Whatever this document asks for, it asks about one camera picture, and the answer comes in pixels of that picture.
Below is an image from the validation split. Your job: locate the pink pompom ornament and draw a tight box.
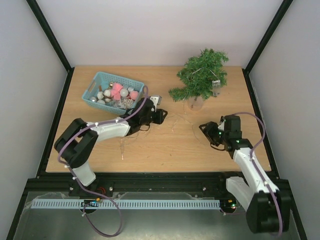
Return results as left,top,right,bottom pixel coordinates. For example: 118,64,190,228
129,90,139,101

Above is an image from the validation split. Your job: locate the light blue perforated basket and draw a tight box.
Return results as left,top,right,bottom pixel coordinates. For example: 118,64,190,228
82,71,145,115

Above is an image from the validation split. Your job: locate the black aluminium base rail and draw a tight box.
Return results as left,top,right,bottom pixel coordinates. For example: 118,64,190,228
23,171,244,200

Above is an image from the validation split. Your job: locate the clear battery box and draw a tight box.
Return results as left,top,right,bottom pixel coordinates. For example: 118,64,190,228
212,80,221,97

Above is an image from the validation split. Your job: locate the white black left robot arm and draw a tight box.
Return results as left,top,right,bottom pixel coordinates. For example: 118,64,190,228
54,95,168,187

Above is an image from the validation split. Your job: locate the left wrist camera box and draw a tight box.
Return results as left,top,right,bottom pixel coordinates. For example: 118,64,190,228
149,95,162,106

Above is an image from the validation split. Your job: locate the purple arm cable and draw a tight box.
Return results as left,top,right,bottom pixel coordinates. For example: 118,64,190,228
232,111,284,237
57,85,149,237

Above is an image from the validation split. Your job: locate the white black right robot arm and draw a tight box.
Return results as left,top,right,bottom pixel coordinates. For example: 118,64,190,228
199,112,291,237

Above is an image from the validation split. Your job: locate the white snowflake red ornament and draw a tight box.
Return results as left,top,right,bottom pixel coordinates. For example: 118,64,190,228
121,98,135,110

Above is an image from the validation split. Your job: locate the white glossy ball ornament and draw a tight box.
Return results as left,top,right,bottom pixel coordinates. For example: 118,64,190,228
119,88,129,98

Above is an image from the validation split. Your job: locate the round wooden tree base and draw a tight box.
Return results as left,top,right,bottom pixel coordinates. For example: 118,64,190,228
187,96,204,112

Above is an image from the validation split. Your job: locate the pink felt bow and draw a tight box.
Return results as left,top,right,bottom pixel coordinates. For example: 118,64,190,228
110,82,124,101

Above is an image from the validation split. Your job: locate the matte white ball ornament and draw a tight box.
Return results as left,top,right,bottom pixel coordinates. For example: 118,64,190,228
96,99,106,105

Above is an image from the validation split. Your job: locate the light blue slotted cable duct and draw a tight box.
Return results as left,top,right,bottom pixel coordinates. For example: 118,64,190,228
30,199,221,210

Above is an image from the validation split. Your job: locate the white cotton boll ornament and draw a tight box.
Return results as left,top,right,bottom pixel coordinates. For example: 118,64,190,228
96,89,112,103

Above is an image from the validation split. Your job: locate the silver ball ornament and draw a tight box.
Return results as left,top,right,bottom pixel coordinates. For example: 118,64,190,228
90,96,97,102

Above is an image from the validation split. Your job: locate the small green christmas tree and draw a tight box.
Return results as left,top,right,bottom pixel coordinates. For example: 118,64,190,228
168,48,229,102

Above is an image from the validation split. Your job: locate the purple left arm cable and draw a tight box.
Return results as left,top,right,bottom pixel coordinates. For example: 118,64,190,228
57,85,149,237

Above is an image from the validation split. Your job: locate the black frame post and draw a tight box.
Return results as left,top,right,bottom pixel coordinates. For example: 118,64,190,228
26,0,73,73

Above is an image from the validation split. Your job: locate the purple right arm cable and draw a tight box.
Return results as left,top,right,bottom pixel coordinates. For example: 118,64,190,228
232,111,284,237

